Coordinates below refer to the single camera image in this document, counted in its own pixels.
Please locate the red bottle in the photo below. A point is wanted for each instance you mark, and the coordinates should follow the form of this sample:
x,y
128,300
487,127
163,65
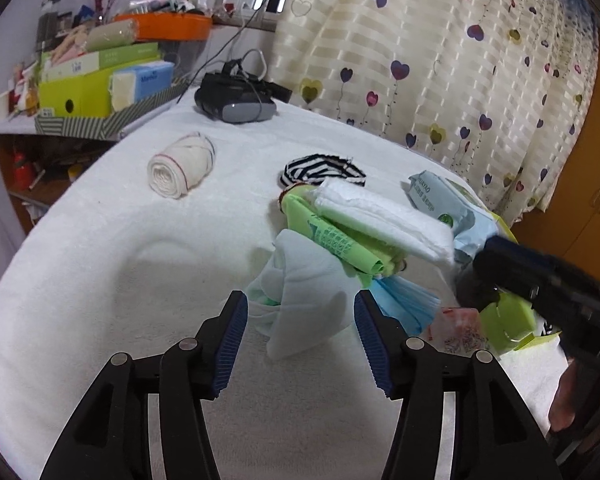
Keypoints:
x,y
21,170

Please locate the wooden shelf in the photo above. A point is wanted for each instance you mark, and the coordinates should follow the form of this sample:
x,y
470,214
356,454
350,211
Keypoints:
x,y
45,180

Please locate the cream heart print curtain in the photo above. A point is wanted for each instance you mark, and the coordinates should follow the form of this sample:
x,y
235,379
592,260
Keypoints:
x,y
405,35

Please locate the flat green white box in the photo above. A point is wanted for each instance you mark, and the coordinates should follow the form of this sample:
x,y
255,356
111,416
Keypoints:
x,y
115,57

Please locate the person's right hand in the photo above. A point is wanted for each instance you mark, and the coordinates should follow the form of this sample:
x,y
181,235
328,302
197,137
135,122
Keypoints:
x,y
567,395

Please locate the cream towel red stripes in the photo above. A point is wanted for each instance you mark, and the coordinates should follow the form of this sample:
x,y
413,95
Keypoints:
x,y
180,165

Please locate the pale blue wet wipes pack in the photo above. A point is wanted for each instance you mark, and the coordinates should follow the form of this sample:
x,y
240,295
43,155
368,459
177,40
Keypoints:
x,y
430,192

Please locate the orange plastic tray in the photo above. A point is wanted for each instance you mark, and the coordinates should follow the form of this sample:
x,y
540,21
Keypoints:
x,y
170,27

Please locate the lime green file box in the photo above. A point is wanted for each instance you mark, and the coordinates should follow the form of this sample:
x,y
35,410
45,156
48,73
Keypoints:
x,y
80,95

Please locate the blue face mask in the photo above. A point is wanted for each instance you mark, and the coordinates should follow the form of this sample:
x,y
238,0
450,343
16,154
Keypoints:
x,y
405,300

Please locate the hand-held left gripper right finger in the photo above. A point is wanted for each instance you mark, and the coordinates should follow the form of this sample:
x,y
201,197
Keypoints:
x,y
370,340

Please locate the blue tissue pack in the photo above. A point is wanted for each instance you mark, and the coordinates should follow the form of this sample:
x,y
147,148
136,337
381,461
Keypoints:
x,y
145,82

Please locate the beige rolled cloth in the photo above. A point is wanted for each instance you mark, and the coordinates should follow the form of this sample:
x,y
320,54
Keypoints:
x,y
111,35

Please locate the green sock red trim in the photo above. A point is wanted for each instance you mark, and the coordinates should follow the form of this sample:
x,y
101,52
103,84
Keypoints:
x,y
297,210

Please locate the striped cardboard tray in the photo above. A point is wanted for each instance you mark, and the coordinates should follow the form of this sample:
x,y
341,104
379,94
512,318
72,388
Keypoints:
x,y
125,117

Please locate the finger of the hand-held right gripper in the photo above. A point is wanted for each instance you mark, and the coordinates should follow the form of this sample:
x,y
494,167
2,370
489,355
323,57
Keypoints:
x,y
505,265

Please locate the white cloth pad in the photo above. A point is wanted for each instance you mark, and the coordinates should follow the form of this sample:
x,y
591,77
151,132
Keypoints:
x,y
380,220

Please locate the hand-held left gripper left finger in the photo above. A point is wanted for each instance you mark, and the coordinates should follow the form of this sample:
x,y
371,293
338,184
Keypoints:
x,y
232,340

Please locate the black white striped cloth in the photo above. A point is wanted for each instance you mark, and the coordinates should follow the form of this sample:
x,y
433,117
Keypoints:
x,y
320,167

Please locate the white paper cup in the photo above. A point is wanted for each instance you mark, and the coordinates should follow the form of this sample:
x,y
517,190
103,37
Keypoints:
x,y
1,105

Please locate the orange wooden wardrobe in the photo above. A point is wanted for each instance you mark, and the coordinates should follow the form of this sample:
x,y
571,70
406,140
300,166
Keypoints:
x,y
585,170

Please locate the pink printed packet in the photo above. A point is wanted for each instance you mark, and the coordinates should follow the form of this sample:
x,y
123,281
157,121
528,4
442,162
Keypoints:
x,y
455,330

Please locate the lime green cloth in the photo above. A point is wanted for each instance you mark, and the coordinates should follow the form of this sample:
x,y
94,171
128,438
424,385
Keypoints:
x,y
350,250

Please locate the pale white sock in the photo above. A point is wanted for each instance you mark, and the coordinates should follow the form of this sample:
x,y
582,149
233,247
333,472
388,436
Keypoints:
x,y
305,300

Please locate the lime green cardboard box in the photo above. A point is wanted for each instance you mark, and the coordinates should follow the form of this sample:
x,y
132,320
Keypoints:
x,y
510,317

